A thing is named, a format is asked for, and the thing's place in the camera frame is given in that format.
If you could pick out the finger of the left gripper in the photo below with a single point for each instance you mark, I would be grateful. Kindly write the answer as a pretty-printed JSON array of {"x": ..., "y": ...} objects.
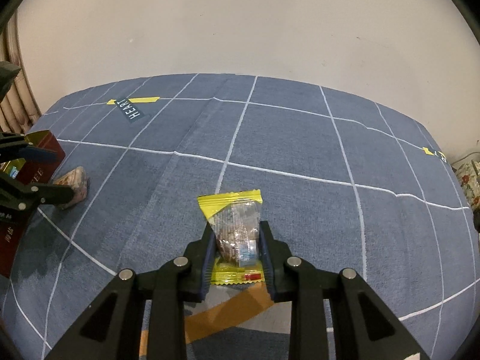
[
  {"x": 14, "y": 146},
  {"x": 18, "y": 196}
]

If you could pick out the beige patterned curtain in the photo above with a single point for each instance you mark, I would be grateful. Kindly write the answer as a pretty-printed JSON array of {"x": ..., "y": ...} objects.
[{"x": 19, "y": 109}]

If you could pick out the white paper patch right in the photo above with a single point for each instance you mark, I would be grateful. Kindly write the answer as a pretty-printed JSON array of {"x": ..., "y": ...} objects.
[{"x": 275, "y": 319}]

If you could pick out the maroon gold toffee tin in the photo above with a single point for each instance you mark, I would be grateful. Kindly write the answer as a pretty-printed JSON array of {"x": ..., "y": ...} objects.
[{"x": 15, "y": 222}]

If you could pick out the yellow brown candy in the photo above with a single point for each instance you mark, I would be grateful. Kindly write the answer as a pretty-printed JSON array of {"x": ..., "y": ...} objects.
[{"x": 235, "y": 219}]

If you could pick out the cluttered shelf items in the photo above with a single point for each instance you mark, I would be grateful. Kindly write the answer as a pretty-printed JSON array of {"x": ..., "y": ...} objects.
[{"x": 467, "y": 174}]

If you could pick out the brown red brick candy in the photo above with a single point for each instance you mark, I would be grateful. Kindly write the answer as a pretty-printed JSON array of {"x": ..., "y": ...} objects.
[{"x": 78, "y": 181}]

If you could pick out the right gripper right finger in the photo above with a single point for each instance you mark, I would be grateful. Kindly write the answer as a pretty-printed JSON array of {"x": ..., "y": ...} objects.
[{"x": 273, "y": 255}]

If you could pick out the orange tape strip right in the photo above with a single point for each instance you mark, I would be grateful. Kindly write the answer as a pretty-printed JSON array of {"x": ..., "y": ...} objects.
[{"x": 240, "y": 308}]

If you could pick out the blue checked tablecloth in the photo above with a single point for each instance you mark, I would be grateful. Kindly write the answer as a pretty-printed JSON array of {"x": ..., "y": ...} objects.
[{"x": 344, "y": 181}]

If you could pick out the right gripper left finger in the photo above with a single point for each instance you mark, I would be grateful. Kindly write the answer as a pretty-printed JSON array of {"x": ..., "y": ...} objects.
[{"x": 201, "y": 255}]

